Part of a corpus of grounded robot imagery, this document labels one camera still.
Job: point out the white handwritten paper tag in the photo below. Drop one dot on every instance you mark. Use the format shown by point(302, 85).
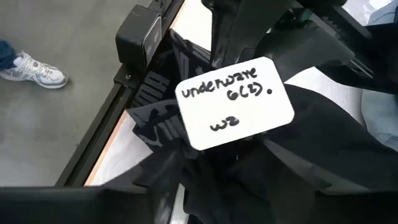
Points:
point(233, 105)

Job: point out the person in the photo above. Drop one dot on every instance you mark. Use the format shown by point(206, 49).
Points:
point(34, 70)

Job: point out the black garment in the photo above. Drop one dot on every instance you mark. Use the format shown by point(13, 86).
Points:
point(311, 140)

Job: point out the blue striped garment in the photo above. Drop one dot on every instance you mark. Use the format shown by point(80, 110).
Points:
point(382, 124)

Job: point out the black table camera box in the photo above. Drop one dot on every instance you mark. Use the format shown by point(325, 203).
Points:
point(136, 37)

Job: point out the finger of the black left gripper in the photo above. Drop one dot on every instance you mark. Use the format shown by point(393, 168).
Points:
point(236, 28)
point(304, 46)

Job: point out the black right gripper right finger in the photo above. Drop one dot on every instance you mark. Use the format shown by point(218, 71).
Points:
point(357, 208)

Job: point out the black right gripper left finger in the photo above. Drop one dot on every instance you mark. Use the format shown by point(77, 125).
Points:
point(77, 205)

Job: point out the black aluminium rig frame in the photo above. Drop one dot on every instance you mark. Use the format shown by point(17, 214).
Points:
point(102, 130)

